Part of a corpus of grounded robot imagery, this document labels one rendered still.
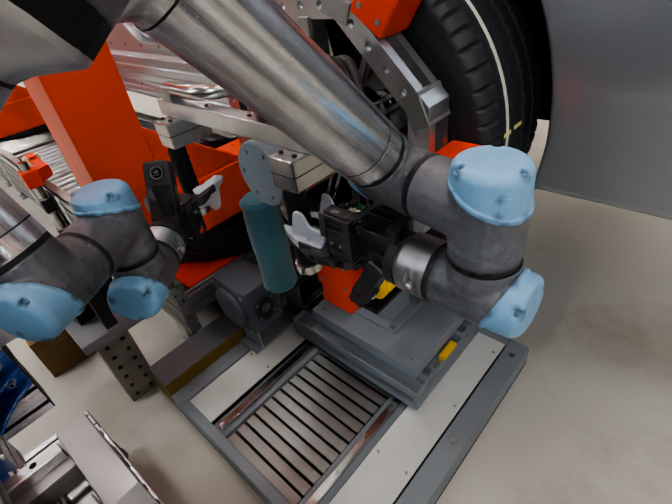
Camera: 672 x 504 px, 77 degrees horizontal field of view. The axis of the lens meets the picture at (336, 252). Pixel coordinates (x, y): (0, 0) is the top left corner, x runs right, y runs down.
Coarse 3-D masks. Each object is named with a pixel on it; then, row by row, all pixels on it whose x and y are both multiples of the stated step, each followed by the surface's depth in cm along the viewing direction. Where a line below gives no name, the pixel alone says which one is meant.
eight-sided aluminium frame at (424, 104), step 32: (288, 0) 70; (320, 0) 66; (352, 0) 63; (352, 32) 65; (384, 64) 64; (416, 64) 65; (416, 96) 63; (448, 96) 66; (416, 128) 66; (416, 224) 77
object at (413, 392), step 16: (304, 320) 145; (464, 320) 136; (304, 336) 145; (320, 336) 136; (336, 336) 137; (464, 336) 128; (336, 352) 134; (352, 352) 131; (368, 352) 130; (448, 352) 122; (352, 368) 132; (368, 368) 125; (384, 368) 125; (432, 368) 120; (448, 368) 127; (384, 384) 123; (400, 384) 117; (416, 384) 119; (432, 384) 121; (416, 400) 115
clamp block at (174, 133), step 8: (160, 120) 79; (168, 120) 77; (176, 120) 78; (184, 120) 79; (160, 128) 78; (168, 128) 77; (176, 128) 78; (184, 128) 79; (192, 128) 80; (200, 128) 82; (208, 128) 83; (160, 136) 80; (168, 136) 78; (176, 136) 78; (184, 136) 80; (192, 136) 81; (200, 136) 82; (168, 144) 80; (176, 144) 79; (184, 144) 80
